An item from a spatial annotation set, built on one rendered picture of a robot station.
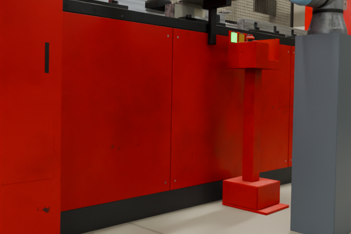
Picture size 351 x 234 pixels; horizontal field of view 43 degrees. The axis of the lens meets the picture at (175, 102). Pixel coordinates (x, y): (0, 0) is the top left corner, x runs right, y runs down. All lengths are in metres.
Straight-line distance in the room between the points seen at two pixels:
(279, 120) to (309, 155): 0.88
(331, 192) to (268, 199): 0.46
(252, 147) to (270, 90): 0.52
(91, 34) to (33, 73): 0.34
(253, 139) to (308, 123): 0.43
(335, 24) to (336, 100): 0.30
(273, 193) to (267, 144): 0.45
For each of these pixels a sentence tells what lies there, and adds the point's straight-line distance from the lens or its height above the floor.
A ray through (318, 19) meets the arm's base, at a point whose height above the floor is 0.84.
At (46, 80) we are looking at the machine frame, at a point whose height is 0.58.
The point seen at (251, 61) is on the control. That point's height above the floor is 0.69.
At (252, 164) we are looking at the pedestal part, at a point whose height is 0.21.
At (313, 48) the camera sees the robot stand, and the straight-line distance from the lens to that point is 1.77.
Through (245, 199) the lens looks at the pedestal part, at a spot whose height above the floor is 0.05.
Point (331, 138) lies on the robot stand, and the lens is 1.74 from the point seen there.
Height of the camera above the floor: 0.55
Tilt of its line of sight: 2 degrees down
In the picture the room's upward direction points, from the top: 1 degrees clockwise
